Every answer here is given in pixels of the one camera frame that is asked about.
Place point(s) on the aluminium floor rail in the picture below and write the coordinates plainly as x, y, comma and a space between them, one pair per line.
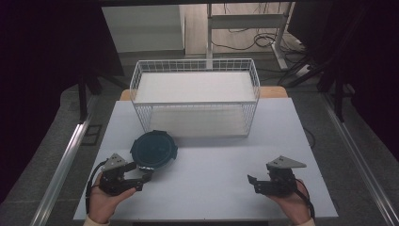
61, 175
360, 163

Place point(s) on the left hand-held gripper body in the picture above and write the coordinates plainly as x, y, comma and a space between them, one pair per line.
112, 179

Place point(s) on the black stand leg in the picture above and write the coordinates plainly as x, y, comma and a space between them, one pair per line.
82, 100

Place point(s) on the wooden table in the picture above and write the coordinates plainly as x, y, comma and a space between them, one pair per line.
273, 92

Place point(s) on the person's right hand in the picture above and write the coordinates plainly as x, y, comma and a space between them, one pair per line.
293, 205

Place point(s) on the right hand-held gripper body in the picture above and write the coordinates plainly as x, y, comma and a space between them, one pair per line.
282, 179

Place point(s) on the dark curtain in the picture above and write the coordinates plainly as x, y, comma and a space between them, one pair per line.
40, 78
367, 62

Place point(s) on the dark teal round bowl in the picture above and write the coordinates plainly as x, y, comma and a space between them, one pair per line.
153, 150

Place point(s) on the white power strip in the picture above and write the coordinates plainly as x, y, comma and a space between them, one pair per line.
303, 70

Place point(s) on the black floor grate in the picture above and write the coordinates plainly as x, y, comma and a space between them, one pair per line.
91, 135

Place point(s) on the white metal desk frame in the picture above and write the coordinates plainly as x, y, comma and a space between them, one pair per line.
244, 21

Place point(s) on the person's left hand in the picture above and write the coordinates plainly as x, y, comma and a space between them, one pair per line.
103, 202

